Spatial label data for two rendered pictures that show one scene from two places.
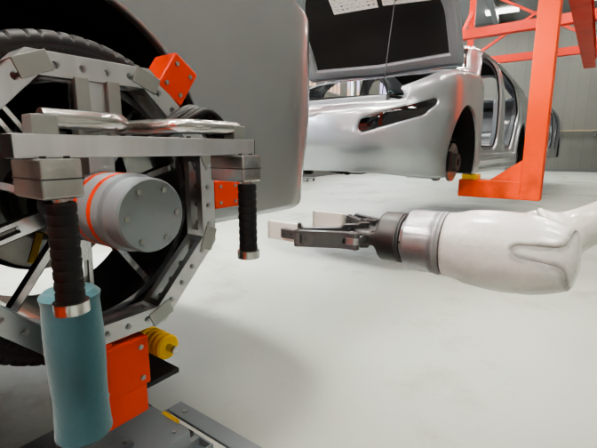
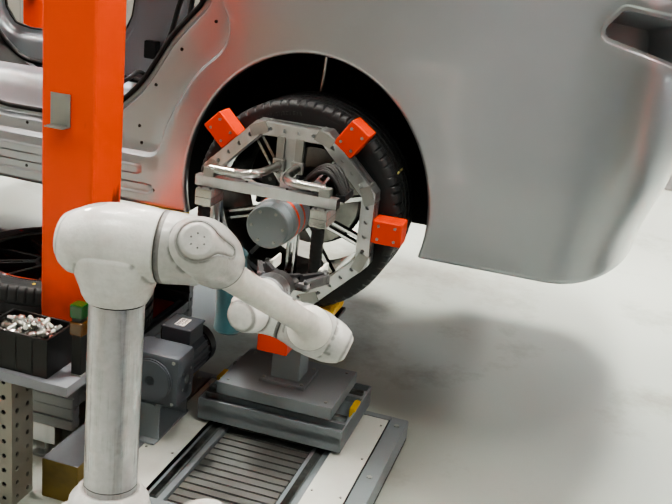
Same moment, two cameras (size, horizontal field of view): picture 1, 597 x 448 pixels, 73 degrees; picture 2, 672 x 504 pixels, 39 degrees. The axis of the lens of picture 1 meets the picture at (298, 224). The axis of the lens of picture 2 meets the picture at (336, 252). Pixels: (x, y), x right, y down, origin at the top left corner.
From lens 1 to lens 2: 236 cm
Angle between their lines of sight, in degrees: 67
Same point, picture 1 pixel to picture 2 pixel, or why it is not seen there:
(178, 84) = (350, 142)
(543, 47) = not seen: outside the picture
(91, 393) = (224, 306)
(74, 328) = not seen: hidden behind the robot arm
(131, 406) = (274, 345)
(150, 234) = (263, 237)
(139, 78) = (319, 138)
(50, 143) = (208, 180)
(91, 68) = (289, 131)
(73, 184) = (206, 200)
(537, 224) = not seen: hidden behind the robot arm
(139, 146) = (249, 189)
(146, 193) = (264, 213)
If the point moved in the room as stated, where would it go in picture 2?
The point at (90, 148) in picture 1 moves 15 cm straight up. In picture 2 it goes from (224, 185) to (228, 132)
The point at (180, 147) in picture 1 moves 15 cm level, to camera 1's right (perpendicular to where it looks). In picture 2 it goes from (274, 194) to (290, 210)
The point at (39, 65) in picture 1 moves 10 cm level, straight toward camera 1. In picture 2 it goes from (261, 129) to (236, 133)
